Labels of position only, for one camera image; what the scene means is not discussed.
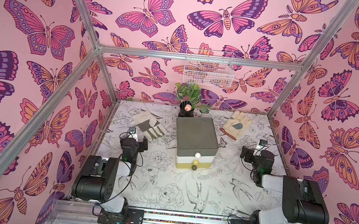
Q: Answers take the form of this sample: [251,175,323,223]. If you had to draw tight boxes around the grey three-drawer storage box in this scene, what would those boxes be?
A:
[175,117,219,171]

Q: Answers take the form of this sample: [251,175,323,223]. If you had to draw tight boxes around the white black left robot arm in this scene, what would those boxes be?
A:
[71,133,148,218]

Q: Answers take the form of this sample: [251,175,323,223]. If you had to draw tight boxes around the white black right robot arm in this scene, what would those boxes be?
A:
[240,146,330,224]

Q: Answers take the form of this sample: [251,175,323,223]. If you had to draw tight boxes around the grey white work glove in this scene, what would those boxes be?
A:
[133,111,167,141]

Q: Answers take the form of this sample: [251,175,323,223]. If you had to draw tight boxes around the beige work glove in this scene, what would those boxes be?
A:
[220,110,252,141]

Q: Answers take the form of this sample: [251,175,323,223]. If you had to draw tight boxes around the potted green plant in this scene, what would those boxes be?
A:
[175,83,210,118]

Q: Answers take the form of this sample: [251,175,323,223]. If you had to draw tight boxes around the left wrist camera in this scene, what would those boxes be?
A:
[127,127,138,141]

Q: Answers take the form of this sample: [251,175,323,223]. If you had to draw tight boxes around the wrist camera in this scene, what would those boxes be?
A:
[127,127,138,141]
[253,139,268,156]

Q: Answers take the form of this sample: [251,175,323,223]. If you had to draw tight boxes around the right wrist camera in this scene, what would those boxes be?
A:
[253,139,268,156]

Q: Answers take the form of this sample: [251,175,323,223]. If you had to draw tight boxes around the white wire wall basket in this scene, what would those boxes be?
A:
[182,54,235,89]

